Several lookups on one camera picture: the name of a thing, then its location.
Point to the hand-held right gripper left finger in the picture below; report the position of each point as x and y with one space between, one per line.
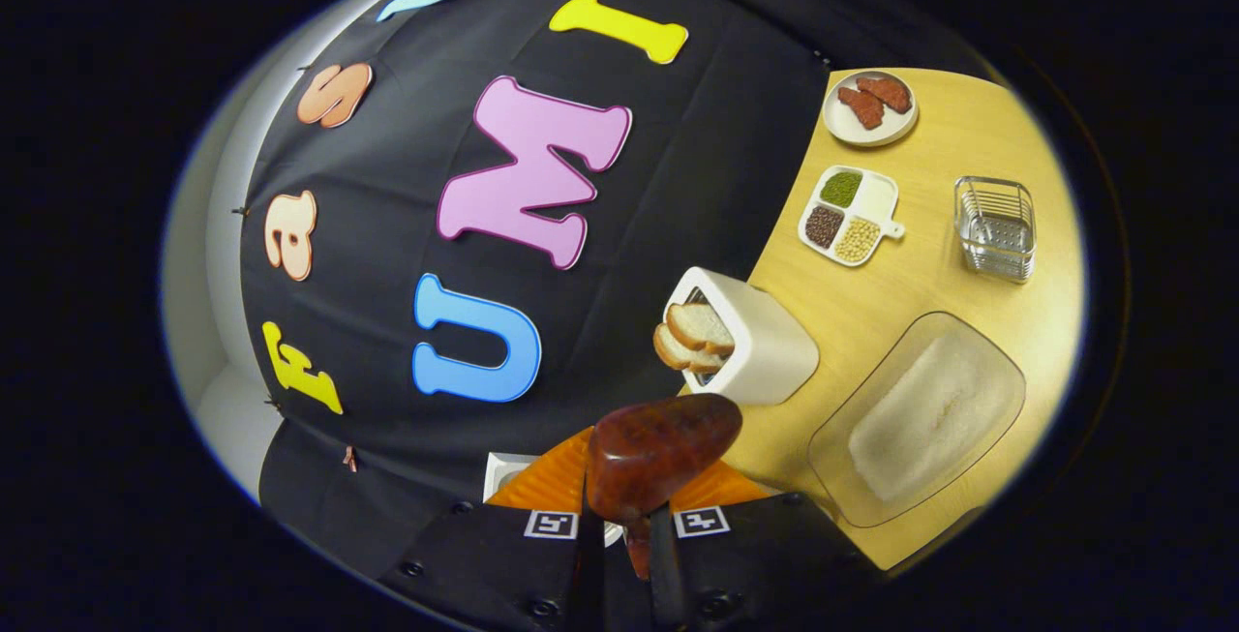
503 564

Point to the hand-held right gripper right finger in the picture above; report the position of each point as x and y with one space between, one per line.
765 564

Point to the white rice cooker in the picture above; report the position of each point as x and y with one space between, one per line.
503 467

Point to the clear rice container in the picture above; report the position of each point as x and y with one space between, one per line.
842 448

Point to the brown wooden spoon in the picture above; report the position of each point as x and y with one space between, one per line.
658 448

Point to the white toaster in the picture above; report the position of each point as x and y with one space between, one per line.
774 351

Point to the bread slice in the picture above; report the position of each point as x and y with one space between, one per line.
678 356
702 327

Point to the white divided grain dish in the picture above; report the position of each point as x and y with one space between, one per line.
876 196

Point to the round white plate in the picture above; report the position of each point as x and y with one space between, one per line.
842 129

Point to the red meat piece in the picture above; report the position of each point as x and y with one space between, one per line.
886 95
864 109

